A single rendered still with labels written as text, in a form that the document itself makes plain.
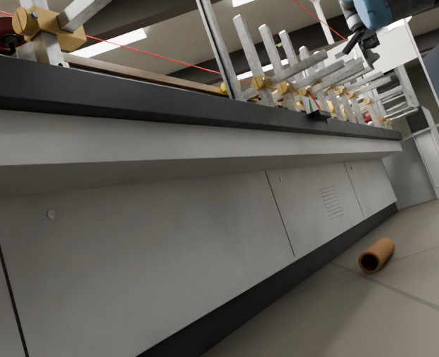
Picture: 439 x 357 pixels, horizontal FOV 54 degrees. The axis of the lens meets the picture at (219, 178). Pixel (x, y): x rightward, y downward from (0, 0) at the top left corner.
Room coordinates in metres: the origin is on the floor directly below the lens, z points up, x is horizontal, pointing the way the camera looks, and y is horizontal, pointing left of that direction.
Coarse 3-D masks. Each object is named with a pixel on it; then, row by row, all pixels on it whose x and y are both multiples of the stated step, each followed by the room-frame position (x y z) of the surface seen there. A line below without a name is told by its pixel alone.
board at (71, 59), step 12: (0, 48) 0.92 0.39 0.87; (72, 60) 1.10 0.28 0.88; (84, 60) 1.14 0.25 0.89; (96, 60) 1.18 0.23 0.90; (120, 72) 1.25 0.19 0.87; (132, 72) 1.30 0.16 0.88; (144, 72) 1.35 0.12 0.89; (180, 84) 1.51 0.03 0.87; (192, 84) 1.58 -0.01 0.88; (204, 84) 1.66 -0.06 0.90; (300, 108) 2.55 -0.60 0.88
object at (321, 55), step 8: (312, 56) 1.55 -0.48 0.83; (320, 56) 1.54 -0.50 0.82; (328, 56) 1.55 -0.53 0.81; (296, 64) 1.59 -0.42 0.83; (304, 64) 1.57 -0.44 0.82; (312, 64) 1.57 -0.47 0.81; (280, 72) 1.63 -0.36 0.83; (288, 72) 1.61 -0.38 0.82; (296, 72) 1.60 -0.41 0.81; (272, 80) 1.65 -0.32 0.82; (280, 80) 1.63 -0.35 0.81; (248, 96) 1.71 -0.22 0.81
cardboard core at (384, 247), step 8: (384, 240) 1.84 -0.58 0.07; (368, 248) 1.73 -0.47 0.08; (376, 248) 1.70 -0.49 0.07; (384, 248) 1.75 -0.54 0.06; (392, 248) 1.84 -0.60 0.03; (360, 256) 1.66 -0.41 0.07; (368, 256) 1.77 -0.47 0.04; (376, 256) 1.63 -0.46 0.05; (384, 256) 1.70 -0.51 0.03; (360, 264) 1.66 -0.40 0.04; (368, 264) 1.72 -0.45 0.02; (376, 264) 1.74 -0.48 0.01; (368, 272) 1.66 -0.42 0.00
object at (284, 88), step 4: (280, 84) 1.82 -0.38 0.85; (284, 84) 1.81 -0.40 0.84; (288, 84) 1.81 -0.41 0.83; (280, 88) 1.82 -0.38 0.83; (284, 88) 1.82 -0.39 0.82; (288, 88) 1.82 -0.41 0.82; (292, 88) 1.86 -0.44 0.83; (280, 92) 1.83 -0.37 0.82; (284, 92) 1.82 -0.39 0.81; (288, 92) 1.84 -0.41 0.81; (292, 92) 1.86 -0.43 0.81; (296, 92) 1.88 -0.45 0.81
